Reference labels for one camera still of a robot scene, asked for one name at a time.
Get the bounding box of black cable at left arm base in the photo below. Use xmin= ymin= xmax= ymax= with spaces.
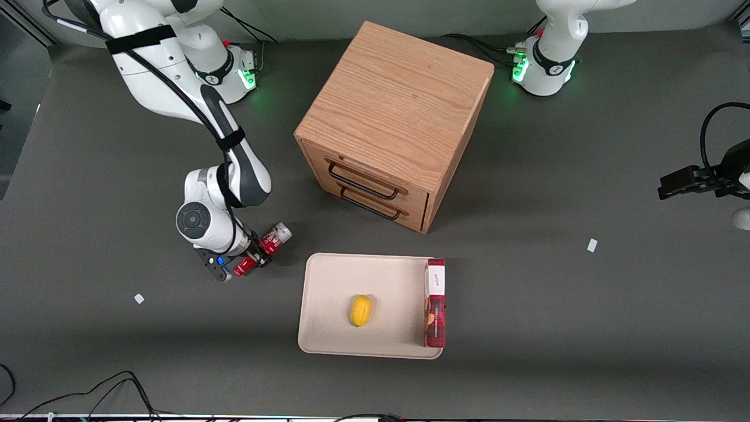
xmin=439 ymin=33 xmax=528 ymax=68

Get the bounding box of wooden drawer cabinet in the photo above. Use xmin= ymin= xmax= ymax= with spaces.
xmin=294 ymin=21 xmax=495 ymax=234

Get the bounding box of black aluminium frame rail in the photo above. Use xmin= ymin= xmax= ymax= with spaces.
xmin=0 ymin=11 xmax=59 ymax=49

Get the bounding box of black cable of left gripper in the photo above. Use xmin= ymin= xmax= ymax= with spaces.
xmin=700 ymin=103 xmax=750 ymax=176

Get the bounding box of red snack box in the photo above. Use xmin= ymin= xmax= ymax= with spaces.
xmin=423 ymin=258 xmax=446 ymax=349

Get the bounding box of beige plastic tray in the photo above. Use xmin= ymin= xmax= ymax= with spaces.
xmin=298 ymin=253 xmax=446 ymax=359

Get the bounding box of red coke bottle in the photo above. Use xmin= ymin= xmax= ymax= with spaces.
xmin=233 ymin=222 xmax=292 ymax=277

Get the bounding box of black metal drawer handle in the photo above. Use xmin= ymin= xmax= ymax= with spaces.
xmin=339 ymin=186 xmax=404 ymax=222
xmin=327 ymin=161 xmax=401 ymax=200

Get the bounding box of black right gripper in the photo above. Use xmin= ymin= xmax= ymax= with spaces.
xmin=196 ymin=232 xmax=272 ymax=269

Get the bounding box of wooden drawer front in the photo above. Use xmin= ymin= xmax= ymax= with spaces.
xmin=302 ymin=141 xmax=431 ymax=215
xmin=313 ymin=173 xmax=429 ymax=233

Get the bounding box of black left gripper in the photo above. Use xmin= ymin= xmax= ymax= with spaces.
xmin=657 ymin=139 xmax=750 ymax=200

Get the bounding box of black cable at right arm base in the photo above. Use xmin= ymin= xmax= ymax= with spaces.
xmin=220 ymin=9 xmax=279 ymax=74

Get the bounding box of black cable at arm base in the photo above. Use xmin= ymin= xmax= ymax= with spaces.
xmin=220 ymin=9 xmax=279 ymax=74
xmin=439 ymin=33 xmax=528 ymax=68

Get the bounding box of black curved floor cable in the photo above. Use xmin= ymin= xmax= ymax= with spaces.
xmin=0 ymin=363 xmax=16 ymax=408

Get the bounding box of black looped floor cable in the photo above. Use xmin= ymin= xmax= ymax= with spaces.
xmin=18 ymin=371 xmax=159 ymax=420

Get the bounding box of yellow lemon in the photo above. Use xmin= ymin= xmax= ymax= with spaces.
xmin=350 ymin=295 xmax=373 ymax=328

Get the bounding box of black cable at table edge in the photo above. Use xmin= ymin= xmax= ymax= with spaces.
xmin=334 ymin=413 xmax=406 ymax=422

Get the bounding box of dark grey table mat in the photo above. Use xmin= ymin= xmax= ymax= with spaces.
xmin=0 ymin=23 xmax=750 ymax=420

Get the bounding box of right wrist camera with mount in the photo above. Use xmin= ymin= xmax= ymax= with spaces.
xmin=205 ymin=257 xmax=234 ymax=283

